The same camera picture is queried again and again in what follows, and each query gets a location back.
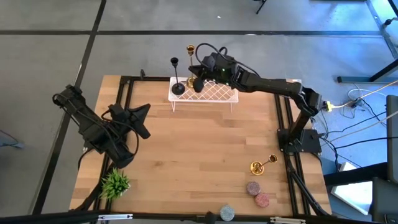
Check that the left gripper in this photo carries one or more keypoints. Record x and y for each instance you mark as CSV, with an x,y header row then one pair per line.
x,y
124,115

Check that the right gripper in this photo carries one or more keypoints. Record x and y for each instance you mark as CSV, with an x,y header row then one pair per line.
x,y
220,70

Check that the black candlestick holder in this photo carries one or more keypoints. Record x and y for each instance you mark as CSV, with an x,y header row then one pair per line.
x,y
178,89

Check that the tall gold candlestick holder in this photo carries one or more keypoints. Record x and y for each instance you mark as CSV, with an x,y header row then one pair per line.
x,y
190,49

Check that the short gold candlestick holder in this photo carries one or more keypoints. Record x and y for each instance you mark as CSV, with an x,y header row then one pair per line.
x,y
257,168

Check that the purple glitter round candle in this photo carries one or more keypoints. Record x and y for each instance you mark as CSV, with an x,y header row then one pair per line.
x,y
253,188

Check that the blue-grey glitter round candle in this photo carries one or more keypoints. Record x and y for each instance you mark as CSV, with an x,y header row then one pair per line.
x,y
227,213

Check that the pink glitter round candle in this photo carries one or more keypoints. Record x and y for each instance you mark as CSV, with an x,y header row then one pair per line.
x,y
262,200

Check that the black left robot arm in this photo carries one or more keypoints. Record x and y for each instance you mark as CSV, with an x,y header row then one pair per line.
x,y
90,124

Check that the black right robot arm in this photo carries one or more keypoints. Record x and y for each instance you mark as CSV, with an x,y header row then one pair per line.
x,y
273,84

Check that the green artificial plant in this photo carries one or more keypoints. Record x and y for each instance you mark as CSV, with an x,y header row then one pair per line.
x,y
115,185

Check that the black tripod leg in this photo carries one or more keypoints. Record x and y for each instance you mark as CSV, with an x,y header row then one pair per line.
x,y
261,6

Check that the black rounded object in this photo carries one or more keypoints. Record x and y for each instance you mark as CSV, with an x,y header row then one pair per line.
x,y
210,218

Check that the yellow power plug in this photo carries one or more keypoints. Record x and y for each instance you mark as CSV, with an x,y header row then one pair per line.
x,y
328,106

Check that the grey floor object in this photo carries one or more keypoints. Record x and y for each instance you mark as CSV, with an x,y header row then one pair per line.
x,y
12,144

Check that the black horizontal beam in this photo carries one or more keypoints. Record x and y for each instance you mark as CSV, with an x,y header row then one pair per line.
x,y
46,218

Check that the black desk leg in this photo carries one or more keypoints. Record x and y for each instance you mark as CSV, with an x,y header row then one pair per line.
x,y
354,79

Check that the black desk beam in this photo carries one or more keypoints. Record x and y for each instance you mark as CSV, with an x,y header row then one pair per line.
x,y
354,177

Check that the white floor box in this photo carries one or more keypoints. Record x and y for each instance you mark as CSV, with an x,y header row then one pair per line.
x,y
351,196

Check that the grey desk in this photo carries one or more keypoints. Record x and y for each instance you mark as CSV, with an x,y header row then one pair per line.
x,y
392,140

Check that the dark grey cabinet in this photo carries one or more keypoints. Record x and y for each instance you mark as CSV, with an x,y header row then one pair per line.
x,y
385,202

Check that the black aluminium table frame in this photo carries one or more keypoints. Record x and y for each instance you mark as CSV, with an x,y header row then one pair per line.
x,y
136,78

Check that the silver bracket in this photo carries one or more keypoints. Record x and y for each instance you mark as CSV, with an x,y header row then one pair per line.
x,y
115,216
287,220

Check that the grey metal rail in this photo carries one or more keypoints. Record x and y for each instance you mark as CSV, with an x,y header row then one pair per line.
x,y
381,28

